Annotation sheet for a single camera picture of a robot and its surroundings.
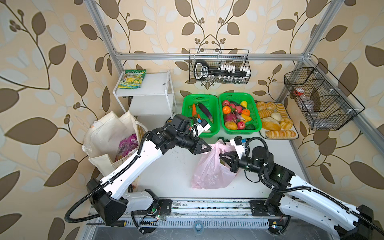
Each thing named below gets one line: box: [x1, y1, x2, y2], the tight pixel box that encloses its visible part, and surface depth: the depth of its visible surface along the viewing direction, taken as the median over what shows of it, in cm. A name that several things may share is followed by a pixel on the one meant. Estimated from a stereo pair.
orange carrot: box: [192, 103, 197, 117], surface depth 114 cm
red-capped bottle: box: [293, 87, 314, 111], surface depth 83 cm
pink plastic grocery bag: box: [191, 141, 239, 190], surface depth 68 cm
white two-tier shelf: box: [112, 70, 177, 120], surface depth 87 cm
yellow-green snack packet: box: [118, 69, 147, 90], surface depth 86 cm
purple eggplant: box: [195, 103, 214, 124], surface depth 116 cm
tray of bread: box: [256, 101, 299, 140], surface depth 106 cm
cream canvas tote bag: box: [81, 111, 148, 179], surface depth 79 cm
